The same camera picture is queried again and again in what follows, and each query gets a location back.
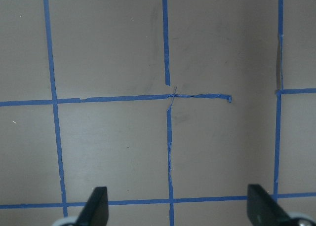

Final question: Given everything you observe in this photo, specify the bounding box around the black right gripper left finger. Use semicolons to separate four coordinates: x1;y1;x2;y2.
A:
76;187;109;226

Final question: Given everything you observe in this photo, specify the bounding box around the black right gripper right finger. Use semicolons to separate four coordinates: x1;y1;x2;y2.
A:
247;184;290;226

